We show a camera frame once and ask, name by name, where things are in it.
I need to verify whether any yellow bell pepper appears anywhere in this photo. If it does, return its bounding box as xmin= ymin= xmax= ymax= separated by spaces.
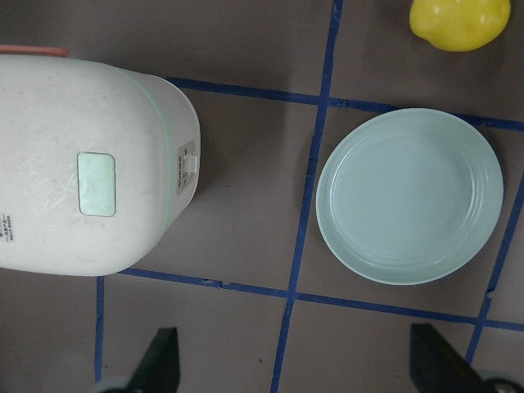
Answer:
xmin=409 ymin=0 xmax=512 ymax=52

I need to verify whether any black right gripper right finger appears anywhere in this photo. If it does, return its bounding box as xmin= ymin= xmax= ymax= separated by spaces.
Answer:
xmin=409 ymin=323 xmax=486 ymax=393

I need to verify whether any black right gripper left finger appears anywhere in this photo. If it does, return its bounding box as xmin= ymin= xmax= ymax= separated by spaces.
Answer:
xmin=131 ymin=327 xmax=180 ymax=392

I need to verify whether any green plate near right arm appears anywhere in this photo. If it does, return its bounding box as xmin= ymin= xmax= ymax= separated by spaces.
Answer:
xmin=315 ymin=108 xmax=504 ymax=285

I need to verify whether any white rice cooker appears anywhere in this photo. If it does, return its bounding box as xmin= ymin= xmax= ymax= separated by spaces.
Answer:
xmin=1 ymin=45 xmax=201 ymax=276

